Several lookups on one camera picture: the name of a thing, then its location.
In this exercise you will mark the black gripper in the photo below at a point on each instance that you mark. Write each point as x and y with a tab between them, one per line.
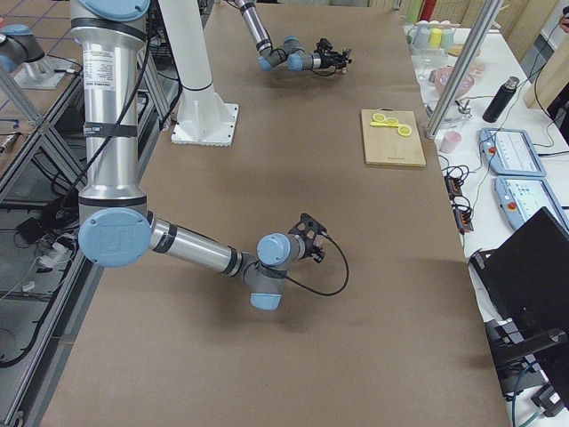
327	58
308	248

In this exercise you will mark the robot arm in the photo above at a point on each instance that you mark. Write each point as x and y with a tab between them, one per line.
116	226
290	52

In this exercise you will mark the pink cup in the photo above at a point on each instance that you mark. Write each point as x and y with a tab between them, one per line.
450	142

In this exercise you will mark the lemon slice far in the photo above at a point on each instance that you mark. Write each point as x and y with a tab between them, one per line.
379	117

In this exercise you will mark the yellow plastic knife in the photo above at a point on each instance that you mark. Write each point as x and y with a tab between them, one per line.
384	124

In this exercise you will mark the lemon slice near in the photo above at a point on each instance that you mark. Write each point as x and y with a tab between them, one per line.
404	130

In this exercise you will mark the wooden cutting board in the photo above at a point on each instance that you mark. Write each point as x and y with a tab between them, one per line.
384	146

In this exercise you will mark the black water bottle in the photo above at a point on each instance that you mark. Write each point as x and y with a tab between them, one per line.
501	100

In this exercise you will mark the teach pendant far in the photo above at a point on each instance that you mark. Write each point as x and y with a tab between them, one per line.
510	152

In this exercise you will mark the teach pendant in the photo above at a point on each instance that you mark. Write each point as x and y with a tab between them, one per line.
510	152
520	197

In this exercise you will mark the teach pendant near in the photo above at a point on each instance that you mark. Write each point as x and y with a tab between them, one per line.
520	197

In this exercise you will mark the black laptop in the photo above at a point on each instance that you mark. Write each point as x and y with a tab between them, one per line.
527	276

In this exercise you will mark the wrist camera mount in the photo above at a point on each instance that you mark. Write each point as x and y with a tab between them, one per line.
308	228

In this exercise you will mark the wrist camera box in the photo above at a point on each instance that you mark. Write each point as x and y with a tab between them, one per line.
324	46

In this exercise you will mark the aluminium frame post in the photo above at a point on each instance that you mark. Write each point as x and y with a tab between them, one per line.
475	38

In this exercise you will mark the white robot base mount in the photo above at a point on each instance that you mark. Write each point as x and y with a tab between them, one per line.
203	118

